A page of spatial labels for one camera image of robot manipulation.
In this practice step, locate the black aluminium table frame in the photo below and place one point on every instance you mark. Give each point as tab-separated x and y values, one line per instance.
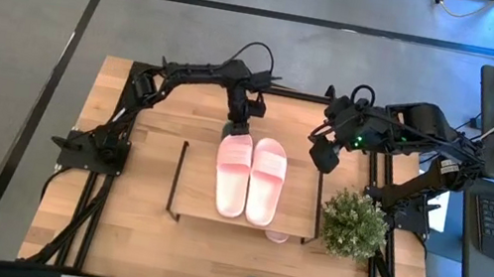
294	94

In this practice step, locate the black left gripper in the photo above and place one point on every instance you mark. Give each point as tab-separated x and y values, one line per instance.
245	103

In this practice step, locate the pink slide sandal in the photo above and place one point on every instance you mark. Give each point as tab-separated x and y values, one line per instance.
276	237
265	187
232	181

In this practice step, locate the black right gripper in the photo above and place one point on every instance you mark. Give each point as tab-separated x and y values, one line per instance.
355	124

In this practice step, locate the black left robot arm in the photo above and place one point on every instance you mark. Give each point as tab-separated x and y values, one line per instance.
188	70

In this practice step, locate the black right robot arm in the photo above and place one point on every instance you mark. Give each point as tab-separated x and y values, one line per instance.
430	124

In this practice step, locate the artificial green potted plant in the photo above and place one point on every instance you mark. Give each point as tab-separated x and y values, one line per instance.
353	224

